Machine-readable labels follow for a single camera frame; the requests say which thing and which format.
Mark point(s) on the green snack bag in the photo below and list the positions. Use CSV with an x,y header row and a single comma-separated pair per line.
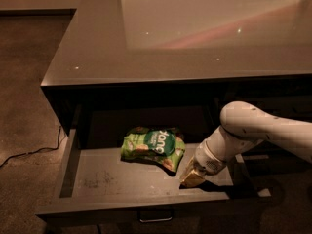
x,y
164,147

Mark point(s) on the drawer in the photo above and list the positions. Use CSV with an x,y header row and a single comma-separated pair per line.
x,y
96,186

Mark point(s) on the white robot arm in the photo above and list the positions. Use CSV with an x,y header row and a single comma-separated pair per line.
x,y
242,127

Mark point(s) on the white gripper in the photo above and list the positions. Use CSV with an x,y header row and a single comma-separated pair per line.
x,y
208,161

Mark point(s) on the grey drawer cabinet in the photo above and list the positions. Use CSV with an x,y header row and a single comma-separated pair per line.
x,y
175,63

